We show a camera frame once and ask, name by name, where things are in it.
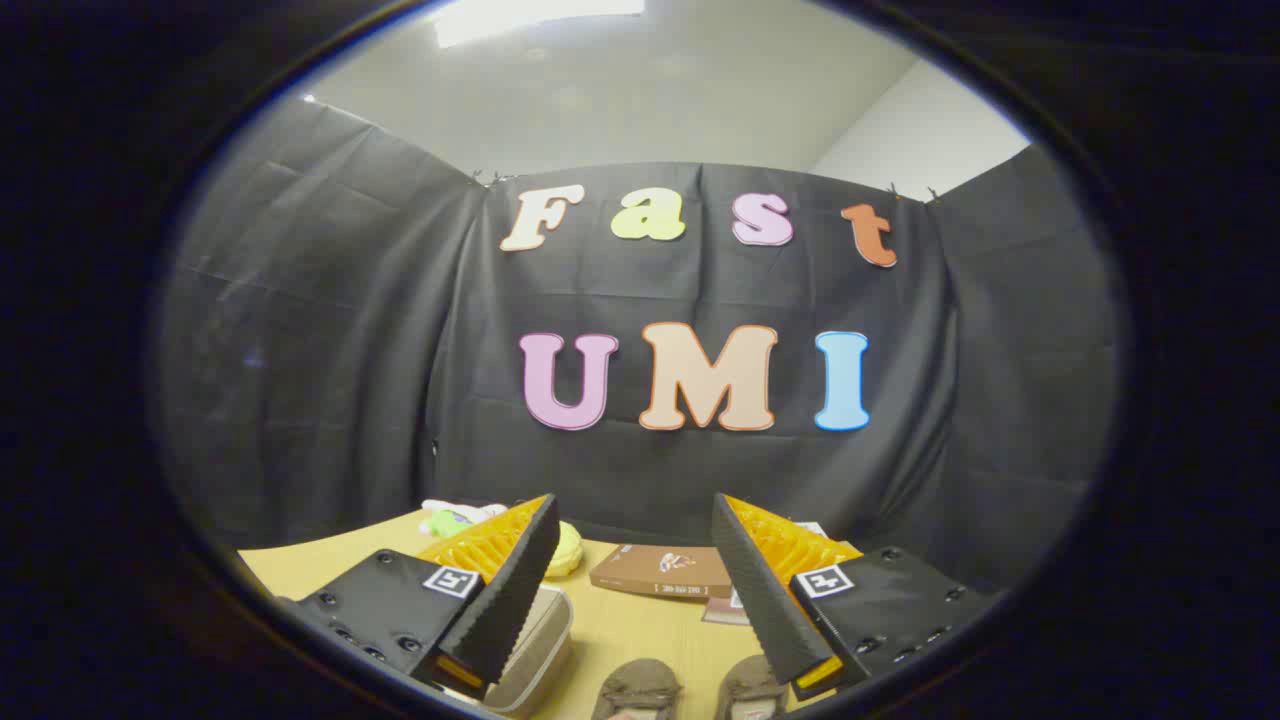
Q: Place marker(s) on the pinkish brown book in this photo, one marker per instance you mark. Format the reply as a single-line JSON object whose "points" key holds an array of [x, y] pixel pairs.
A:
{"points": [[722, 612]]}

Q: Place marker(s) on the pink and green plush toy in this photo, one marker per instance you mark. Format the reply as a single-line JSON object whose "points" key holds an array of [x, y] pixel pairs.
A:
{"points": [[450, 520]]}

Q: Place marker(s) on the yellow round plush cushion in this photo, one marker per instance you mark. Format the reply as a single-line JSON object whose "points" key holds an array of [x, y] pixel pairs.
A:
{"points": [[567, 550]]}

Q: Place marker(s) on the white book with portrait cover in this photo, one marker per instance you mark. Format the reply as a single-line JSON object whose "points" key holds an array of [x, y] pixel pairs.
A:
{"points": [[812, 528]]}

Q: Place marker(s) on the brown fuzzy shoe with bow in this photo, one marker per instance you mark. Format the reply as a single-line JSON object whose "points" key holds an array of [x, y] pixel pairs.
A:
{"points": [[750, 690], [640, 685]]}

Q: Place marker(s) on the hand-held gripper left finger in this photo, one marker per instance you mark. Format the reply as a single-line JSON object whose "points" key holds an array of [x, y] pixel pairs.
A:
{"points": [[505, 600]]}

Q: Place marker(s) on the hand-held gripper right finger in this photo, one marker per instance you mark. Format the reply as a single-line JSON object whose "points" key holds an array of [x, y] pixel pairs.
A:
{"points": [[760, 590]]}

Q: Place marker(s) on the cream fabric storage box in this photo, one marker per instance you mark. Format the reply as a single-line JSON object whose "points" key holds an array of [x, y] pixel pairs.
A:
{"points": [[540, 640]]}

